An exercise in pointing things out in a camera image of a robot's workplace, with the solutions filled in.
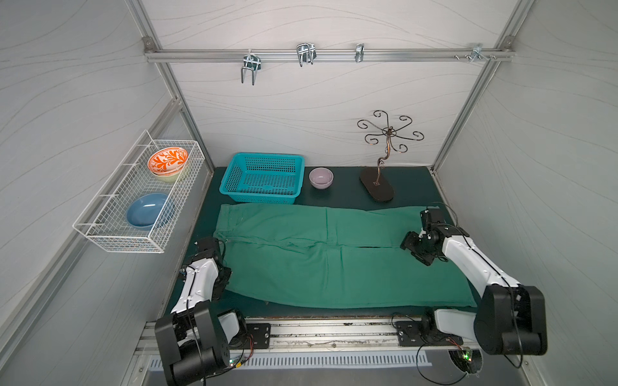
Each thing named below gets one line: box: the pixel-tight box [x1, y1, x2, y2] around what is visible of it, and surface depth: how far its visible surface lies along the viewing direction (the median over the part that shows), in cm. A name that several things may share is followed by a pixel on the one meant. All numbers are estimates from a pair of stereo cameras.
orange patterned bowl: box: [148, 146, 190, 177], surface depth 75 cm
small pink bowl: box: [308, 167, 334, 189], surface depth 113 cm
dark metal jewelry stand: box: [357, 110, 425, 203], surface depth 96 cm
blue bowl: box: [125, 192, 168, 231], surface depth 66 cm
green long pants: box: [213, 203, 478, 310], surface depth 92 cm
